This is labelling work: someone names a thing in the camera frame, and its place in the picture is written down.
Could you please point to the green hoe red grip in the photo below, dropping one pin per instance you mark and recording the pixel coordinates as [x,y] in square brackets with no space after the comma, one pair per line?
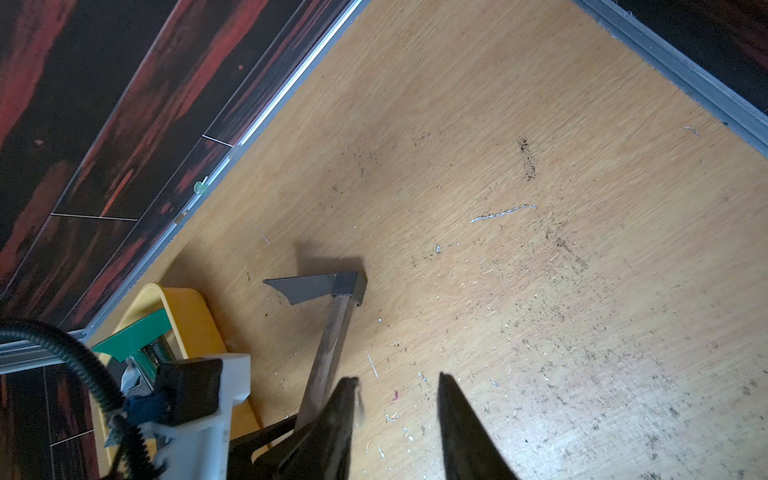
[142,344]

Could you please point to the wooden handle hoe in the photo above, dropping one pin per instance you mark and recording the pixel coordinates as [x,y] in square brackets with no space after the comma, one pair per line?
[347,288]

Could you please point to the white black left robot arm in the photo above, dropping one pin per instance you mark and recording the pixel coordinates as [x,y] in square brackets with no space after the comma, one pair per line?
[191,409]

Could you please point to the yellow plastic storage tray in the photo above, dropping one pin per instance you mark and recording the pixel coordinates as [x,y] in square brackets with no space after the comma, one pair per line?
[194,335]

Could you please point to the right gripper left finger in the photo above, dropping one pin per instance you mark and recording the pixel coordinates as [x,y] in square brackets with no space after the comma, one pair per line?
[322,449]

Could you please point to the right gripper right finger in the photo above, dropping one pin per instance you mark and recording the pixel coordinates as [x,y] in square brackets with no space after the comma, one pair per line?
[468,450]

